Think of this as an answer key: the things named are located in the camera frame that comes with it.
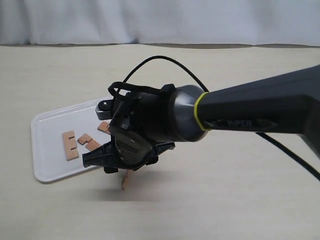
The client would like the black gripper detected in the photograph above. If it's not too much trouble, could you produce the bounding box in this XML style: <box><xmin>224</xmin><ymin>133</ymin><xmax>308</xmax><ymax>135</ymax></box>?
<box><xmin>82</xmin><ymin>84</ymin><xmax>180</xmax><ymax>174</ymax></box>

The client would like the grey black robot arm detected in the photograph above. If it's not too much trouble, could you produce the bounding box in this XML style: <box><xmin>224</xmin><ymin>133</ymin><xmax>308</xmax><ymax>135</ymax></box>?
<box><xmin>82</xmin><ymin>66</ymin><xmax>320</xmax><ymax>173</ymax></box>

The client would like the white rectangular plastic tray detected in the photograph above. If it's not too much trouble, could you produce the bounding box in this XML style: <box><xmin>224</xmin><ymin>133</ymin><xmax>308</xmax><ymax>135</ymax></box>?
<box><xmin>31</xmin><ymin>99</ymin><xmax>111</xmax><ymax>184</ymax></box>

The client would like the white backdrop cloth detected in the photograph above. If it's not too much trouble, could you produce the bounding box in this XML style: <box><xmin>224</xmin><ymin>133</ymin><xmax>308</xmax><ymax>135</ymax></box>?
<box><xmin>0</xmin><ymin>0</ymin><xmax>320</xmax><ymax>46</ymax></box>

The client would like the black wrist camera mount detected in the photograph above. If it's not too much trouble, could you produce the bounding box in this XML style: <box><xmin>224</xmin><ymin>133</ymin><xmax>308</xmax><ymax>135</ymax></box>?
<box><xmin>95</xmin><ymin>99</ymin><xmax>119</xmax><ymax>121</ymax></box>

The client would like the black cable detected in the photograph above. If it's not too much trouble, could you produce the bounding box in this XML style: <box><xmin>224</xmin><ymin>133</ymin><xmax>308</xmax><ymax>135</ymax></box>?
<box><xmin>107</xmin><ymin>56</ymin><xmax>320</xmax><ymax>182</ymax></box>

